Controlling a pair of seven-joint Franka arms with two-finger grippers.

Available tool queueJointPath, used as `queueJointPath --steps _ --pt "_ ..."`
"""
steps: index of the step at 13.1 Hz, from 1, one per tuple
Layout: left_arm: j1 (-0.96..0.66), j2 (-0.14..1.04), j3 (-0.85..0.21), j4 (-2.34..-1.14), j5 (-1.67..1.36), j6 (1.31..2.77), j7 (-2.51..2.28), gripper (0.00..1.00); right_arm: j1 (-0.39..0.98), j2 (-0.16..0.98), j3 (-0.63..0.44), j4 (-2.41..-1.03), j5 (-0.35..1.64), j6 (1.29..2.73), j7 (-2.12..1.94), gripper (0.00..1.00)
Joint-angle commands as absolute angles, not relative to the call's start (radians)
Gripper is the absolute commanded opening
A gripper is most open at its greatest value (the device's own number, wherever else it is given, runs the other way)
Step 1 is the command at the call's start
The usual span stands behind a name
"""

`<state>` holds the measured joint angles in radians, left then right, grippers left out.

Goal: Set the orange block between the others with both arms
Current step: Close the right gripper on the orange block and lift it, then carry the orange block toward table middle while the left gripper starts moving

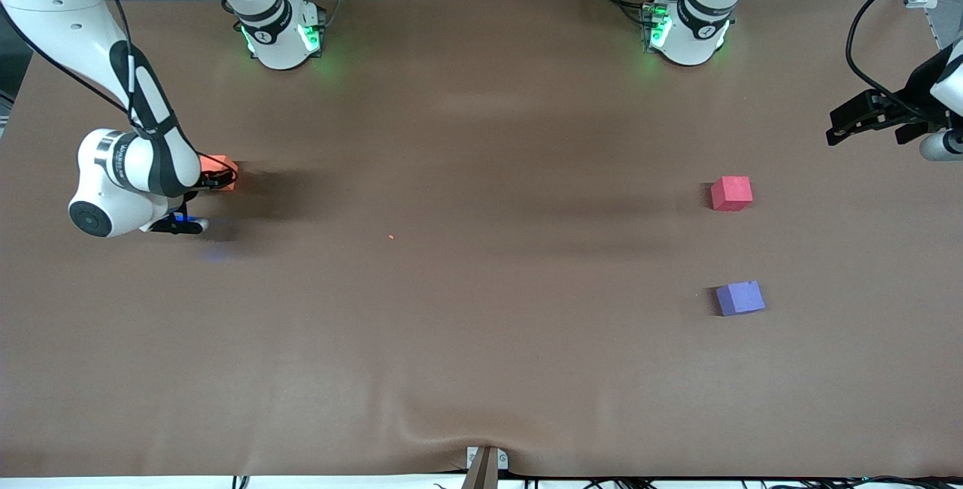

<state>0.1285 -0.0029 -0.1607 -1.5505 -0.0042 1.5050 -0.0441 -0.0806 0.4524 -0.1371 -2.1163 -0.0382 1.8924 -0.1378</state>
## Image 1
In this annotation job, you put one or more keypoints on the red foam block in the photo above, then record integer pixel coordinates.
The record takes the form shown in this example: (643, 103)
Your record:
(731, 193)

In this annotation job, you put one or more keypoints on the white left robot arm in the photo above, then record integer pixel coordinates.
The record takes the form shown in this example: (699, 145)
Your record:
(692, 30)

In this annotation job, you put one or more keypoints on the metal corner bracket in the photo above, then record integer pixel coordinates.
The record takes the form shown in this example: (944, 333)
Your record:
(921, 0)

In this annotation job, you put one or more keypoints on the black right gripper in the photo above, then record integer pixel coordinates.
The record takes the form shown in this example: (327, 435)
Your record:
(205, 180)

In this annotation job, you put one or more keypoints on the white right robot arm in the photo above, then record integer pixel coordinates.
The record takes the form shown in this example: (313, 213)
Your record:
(113, 173)

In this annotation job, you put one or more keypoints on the orange foam block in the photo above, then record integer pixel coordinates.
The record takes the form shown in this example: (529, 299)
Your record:
(224, 164)

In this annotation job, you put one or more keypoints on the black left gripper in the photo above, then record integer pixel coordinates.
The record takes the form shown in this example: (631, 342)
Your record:
(908, 106)

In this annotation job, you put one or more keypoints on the large table cover mat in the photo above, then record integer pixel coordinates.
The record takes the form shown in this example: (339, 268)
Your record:
(481, 301)

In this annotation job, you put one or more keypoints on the purple-blue foam block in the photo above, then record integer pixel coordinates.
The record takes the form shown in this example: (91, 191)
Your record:
(740, 299)

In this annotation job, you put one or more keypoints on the metal table clamp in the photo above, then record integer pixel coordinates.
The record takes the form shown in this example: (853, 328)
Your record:
(485, 466)

